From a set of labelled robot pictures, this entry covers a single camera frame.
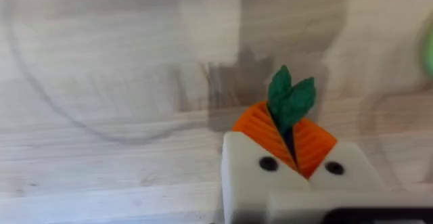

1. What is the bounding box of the white orange left gripper left finger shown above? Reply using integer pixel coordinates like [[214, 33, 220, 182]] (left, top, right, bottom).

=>
[[221, 100, 311, 224]]

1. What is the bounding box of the white orange left gripper right finger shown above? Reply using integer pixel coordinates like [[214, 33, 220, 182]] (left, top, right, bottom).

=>
[[292, 116, 387, 192]]

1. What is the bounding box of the toy vegetable with green leaves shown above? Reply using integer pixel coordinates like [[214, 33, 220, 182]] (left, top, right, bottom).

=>
[[267, 64, 318, 135]]

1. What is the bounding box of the green disc with holes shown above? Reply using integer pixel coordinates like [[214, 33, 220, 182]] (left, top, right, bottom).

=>
[[418, 20, 433, 80]]

